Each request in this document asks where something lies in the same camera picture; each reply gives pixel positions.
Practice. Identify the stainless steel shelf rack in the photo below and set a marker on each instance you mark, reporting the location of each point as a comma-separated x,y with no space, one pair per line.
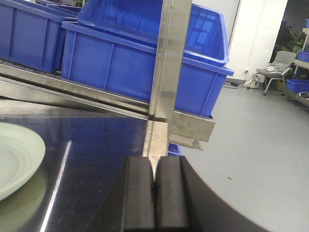
164,123

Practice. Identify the blue bin tilted upper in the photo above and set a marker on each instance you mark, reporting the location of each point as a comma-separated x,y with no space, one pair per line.
139,21

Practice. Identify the background metal shelf rack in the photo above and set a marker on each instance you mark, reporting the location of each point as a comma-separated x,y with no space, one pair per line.
301,68

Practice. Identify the green potted plant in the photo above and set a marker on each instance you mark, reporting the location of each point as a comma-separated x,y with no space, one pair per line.
289,40

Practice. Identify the pale green plate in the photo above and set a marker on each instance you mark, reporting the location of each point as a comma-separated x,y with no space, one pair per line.
21,153

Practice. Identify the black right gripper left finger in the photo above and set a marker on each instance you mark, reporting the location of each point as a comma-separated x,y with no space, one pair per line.
138,207

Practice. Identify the small blue bin background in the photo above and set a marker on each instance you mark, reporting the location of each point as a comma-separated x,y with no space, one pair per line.
297,85

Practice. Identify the blue bin under shelf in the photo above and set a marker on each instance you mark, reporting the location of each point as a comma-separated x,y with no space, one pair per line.
174,150

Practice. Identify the blue bin lower stacked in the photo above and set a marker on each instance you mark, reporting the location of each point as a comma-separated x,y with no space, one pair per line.
118,65

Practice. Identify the blue bin far left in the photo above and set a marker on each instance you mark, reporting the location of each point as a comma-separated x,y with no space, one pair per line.
31,34

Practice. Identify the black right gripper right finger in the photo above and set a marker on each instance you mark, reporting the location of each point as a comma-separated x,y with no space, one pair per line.
185,203

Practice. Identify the grey office chair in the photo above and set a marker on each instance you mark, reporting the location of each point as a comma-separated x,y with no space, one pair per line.
278,69

